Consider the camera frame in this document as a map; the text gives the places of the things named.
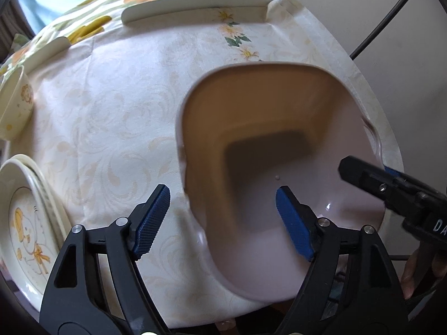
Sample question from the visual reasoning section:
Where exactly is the cream round bowl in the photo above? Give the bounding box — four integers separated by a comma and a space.
0, 65, 35, 141

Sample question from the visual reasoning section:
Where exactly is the white flat tray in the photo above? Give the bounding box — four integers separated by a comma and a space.
122, 0, 277, 26
25, 36, 71, 75

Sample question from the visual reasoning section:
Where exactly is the black gooseneck stand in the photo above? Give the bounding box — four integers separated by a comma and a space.
348, 0, 442, 61

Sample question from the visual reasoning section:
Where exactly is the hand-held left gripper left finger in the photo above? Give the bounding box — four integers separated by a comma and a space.
39, 183, 172, 335

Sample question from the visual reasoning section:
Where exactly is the plain white plate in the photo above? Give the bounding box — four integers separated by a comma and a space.
0, 154, 75, 249

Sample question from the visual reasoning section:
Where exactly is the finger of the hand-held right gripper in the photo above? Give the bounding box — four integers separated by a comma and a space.
337, 156, 419, 214
383, 165, 425, 191

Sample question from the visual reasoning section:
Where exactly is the cream plate duck print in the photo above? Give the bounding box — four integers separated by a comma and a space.
0, 163, 68, 305

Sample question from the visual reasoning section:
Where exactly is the person's right hand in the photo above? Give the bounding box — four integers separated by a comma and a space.
400, 242, 447, 300

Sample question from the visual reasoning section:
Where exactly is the pink square bowl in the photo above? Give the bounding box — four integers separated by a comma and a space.
176, 61, 389, 303

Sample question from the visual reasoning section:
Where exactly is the brown curtain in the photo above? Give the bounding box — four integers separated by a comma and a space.
0, 0, 36, 64

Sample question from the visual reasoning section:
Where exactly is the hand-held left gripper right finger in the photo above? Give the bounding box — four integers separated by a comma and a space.
275, 185, 410, 335

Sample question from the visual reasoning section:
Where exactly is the floral white tablecloth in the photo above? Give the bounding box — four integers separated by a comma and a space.
0, 0, 406, 329

